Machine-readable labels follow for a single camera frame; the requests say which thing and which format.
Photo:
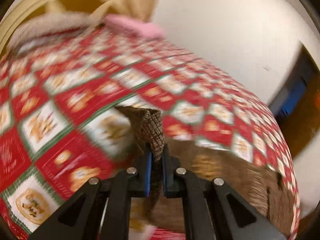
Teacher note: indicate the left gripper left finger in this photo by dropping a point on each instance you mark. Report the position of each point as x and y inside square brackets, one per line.
[100, 209]

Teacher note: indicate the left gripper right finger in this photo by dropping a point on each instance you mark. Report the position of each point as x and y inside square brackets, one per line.
[211, 208]

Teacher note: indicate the brown knitted sun sweater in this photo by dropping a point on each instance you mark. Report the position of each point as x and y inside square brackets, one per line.
[263, 188]

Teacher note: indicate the red checkered teddy bedspread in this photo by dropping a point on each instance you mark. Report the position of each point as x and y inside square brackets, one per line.
[60, 126]

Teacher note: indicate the pink folded blanket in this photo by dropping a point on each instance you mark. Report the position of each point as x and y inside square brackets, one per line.
[133, 27]

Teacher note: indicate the striped pillow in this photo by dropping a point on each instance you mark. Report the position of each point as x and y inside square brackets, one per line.
[51, 23]

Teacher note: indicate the cream round headboard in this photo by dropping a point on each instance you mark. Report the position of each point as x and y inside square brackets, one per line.
[28, 9]

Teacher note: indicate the dark wooden door frame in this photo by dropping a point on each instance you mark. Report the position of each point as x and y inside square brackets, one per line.
[296, 106]

